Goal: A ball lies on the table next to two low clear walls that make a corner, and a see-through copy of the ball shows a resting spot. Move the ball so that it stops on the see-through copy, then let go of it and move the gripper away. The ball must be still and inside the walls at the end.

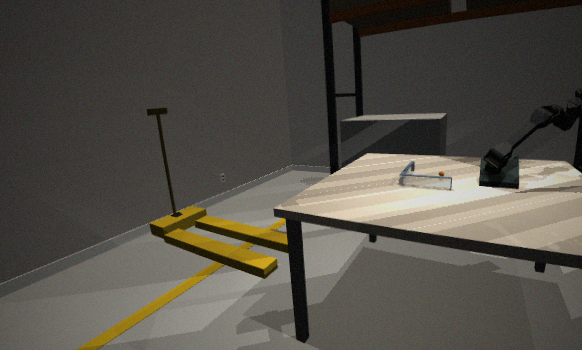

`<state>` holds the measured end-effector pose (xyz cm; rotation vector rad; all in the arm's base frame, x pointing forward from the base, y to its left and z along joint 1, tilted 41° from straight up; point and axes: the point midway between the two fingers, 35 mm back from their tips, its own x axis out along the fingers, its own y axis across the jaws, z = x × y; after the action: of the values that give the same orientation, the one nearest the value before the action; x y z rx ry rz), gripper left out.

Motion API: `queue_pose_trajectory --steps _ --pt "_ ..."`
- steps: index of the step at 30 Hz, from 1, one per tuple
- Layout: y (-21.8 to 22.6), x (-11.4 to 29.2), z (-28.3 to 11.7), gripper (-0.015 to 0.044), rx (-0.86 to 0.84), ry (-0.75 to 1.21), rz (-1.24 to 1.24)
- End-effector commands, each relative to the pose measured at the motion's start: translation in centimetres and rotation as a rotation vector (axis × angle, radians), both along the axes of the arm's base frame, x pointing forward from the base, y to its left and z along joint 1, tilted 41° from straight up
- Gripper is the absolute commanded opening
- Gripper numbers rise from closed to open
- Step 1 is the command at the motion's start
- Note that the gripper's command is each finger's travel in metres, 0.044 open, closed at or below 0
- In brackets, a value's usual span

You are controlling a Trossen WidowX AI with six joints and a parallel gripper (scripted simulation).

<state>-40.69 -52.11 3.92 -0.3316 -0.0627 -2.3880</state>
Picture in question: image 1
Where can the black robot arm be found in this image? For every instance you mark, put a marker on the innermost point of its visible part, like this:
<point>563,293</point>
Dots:
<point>498,156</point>

